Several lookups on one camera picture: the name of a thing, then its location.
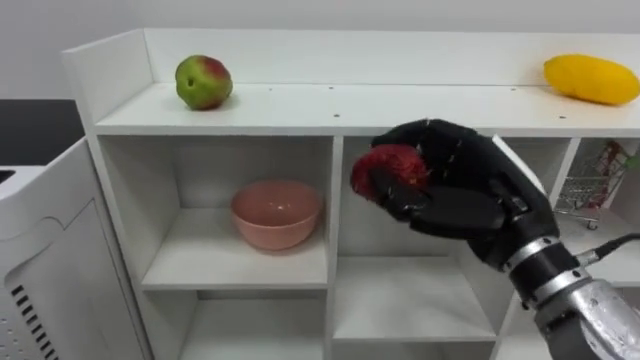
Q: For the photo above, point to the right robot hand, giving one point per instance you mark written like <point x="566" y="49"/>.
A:
<point x="465" y="190"/>

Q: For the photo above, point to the red fruit soft toy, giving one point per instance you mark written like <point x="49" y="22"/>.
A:
<point x="387" y="170"/>

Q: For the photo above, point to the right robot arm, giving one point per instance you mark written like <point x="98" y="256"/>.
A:
<point x="575" y="305"/>

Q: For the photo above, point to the small metal shopping cart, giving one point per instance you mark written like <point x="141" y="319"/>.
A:
<point x="595" y="185"/>

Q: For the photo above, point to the yellow mango soft toy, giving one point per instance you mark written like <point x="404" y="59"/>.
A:
<point x="590" y="79"/>

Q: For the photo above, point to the white shelf unit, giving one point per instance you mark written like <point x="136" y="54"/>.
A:
<point x="300" y="225"/>

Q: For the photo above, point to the pink bowl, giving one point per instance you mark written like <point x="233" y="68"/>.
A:
<point x="275" y="214"/>

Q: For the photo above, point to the green red apple soft toy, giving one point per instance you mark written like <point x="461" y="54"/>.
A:
<point x="203" y="82"/>

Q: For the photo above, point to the white appliance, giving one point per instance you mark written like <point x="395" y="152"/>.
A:
<point x="55" y="265"/>

